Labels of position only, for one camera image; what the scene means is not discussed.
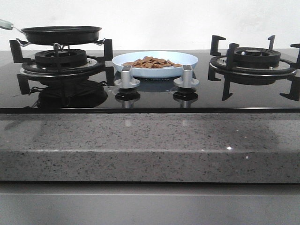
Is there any brown meat pieces pile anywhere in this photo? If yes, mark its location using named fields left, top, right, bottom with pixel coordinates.
left=122, top=56, right=182, bottom=69

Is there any light blue plate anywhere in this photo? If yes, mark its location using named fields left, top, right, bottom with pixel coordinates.
left=112, top=51, right=198, bottom=79

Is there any black frying pan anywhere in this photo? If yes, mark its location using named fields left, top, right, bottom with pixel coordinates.
left=0, top=19, right=103, bottom=45

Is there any left silver stove knob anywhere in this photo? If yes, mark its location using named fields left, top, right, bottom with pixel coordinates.
left=114, top=66, right=140, bottom=89

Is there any silver stove knob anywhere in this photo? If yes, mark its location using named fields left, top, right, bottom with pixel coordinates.
left=114, top=66, right=140, bottom=89
left=173, top=65, right=200, bottom=88

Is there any right silver stove knob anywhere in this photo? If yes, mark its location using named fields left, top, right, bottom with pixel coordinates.
left=173, top=65, right=200, bottom=88

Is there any black glass gas cooktop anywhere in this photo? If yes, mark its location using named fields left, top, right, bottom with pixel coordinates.
left=0, top=50, right=300, bottom=114

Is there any left black burner grate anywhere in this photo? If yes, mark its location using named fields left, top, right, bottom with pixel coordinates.
left=9, top=39, right=114, bottom=94

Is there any black burner grate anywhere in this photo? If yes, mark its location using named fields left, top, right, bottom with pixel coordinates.
left=9, top=39, right=114, bottom=94
left=208, top=35, right=300, bottom=101

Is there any right black burner grate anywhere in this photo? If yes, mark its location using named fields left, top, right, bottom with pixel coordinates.
left=208, top=35, right=300, bottom=101

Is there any wire pan support ring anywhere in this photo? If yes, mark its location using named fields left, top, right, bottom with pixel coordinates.
left=15, top=37, right=106, bottom=53

